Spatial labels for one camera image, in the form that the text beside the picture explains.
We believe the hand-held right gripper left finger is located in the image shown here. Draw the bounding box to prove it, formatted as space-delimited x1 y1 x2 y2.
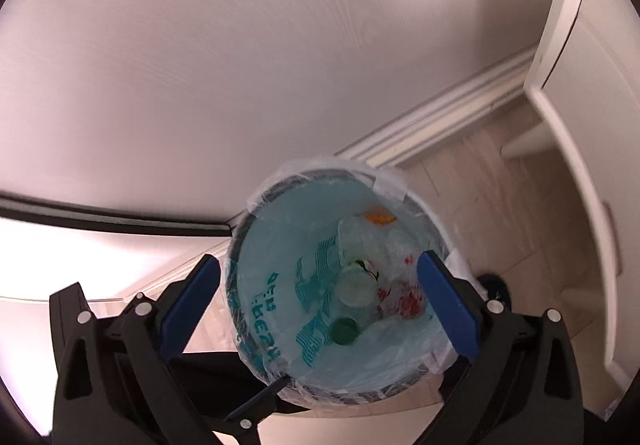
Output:
50 253 236 445

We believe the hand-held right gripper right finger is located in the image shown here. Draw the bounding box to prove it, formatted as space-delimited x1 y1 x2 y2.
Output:
417 250 583 445

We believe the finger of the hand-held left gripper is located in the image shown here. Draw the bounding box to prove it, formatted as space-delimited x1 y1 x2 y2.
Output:
225 375 291 431

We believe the teal round container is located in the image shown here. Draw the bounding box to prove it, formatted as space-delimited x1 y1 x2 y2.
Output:
225 156 488 406

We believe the round patterned trash bin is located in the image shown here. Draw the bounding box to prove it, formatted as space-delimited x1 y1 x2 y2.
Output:
227 168 451 413

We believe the clear wrapper with red print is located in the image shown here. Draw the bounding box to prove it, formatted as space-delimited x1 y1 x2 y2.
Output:
375 252 436 326

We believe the black round object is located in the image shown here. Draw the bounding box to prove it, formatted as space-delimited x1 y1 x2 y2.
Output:
475 274 511 313

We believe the clear bottle with green cap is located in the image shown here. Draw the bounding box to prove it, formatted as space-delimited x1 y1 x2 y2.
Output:
327 218 386 347

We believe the green and white wrapper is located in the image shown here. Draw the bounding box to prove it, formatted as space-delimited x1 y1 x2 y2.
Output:
345 257 381 278

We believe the orange peel piece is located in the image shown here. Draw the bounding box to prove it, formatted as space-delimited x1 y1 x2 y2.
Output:
364 208 398 226

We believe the black edge strip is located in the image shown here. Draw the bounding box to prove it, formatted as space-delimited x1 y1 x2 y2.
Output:
0 192 232 238

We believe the white baseboard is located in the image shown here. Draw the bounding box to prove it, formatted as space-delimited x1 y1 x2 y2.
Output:
327 48 541 168

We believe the white door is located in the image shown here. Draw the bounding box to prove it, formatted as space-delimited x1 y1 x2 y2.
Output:
502 0 640 421

